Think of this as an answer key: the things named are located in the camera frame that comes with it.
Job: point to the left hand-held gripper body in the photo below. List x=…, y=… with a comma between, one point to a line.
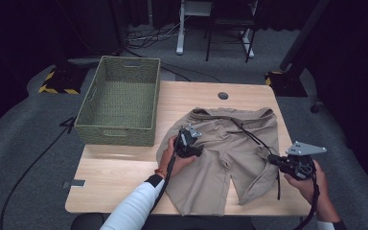
x=185, y=140

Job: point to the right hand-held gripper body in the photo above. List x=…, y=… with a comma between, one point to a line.
x=300, y=166

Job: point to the green woven basket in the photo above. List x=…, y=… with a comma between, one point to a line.
x=118, y=102

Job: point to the person's left hand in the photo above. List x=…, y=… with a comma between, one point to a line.
x=172, y=163

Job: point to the person's right hand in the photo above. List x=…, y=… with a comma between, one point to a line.
x=322, y=195

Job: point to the small black caster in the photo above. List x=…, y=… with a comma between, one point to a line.
x=315, y=108

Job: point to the person's lap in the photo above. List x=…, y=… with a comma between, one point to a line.
x=204, y=223

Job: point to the black yellow striped stand base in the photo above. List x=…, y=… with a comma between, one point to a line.
x=287, y=84
x=64, y=81

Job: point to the grey tape piece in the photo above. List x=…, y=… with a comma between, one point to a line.
x=77, y=183

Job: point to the dark slanted pole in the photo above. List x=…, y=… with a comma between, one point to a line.
x=303, y=32

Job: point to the grey round stand base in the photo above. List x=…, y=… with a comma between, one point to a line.
x=83, y=60

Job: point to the black chair frame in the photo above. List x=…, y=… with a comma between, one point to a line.
x=208, y=41

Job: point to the white desk frame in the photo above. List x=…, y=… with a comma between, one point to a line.
x=180, y=35

